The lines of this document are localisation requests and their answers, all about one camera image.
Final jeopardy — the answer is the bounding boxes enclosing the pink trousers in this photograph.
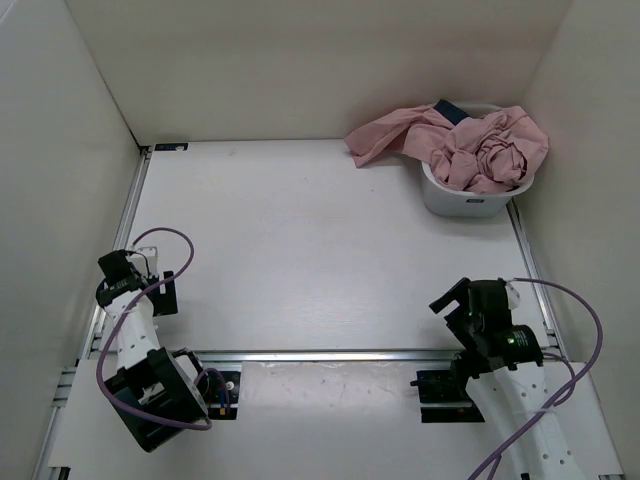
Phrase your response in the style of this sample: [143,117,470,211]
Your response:
[344,105,549,194]

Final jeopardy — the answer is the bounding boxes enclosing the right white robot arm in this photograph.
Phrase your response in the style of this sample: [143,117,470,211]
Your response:
[430,278,585,479]

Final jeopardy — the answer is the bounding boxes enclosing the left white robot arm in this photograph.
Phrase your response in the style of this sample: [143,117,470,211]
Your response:
[96,247,210,426]

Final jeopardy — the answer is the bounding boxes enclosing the white plastic laundry basket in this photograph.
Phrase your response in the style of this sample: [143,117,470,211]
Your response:
[421,102,534,218]

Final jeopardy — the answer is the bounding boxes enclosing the black label sticker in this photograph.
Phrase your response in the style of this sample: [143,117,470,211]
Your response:
[154,143,189,152]

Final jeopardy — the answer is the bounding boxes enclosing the dark blue folded garment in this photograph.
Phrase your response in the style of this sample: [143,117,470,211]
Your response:
[433,99,470,126]

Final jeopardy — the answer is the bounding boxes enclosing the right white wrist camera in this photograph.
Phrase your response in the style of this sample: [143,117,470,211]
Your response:
[503,280,521,311]

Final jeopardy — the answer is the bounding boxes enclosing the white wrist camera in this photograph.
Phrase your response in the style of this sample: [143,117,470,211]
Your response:
[127,246,159,278]
[503,280,521,311]

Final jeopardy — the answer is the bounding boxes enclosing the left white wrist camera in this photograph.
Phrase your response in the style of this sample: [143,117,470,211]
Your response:
[127,246,159,278]

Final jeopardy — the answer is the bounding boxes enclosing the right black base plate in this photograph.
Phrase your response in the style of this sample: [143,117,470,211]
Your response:
[410,370,485,424]

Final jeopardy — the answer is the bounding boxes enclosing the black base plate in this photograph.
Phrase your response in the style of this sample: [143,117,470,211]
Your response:
[410,370,485,424]
[196,368,242,421]

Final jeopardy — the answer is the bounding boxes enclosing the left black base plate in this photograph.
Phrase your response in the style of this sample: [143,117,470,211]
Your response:
[196,368,242,421]

